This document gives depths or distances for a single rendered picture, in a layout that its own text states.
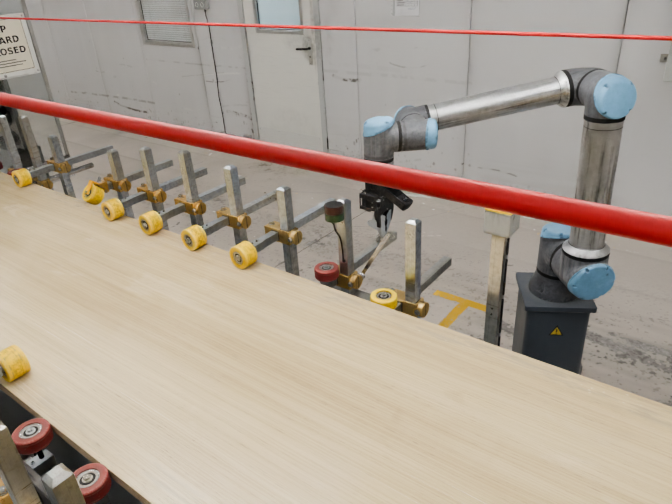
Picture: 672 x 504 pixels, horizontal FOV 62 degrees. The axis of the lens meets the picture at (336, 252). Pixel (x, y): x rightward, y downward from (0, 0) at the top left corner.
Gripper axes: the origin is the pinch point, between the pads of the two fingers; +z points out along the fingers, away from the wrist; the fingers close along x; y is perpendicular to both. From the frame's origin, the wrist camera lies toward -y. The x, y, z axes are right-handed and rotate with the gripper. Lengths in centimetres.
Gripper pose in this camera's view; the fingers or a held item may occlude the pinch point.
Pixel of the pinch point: (384, 234)
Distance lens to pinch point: 181.8
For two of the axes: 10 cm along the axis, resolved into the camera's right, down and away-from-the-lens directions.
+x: -6.0, 4.1, -6.9
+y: -8.0, -2.6, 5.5
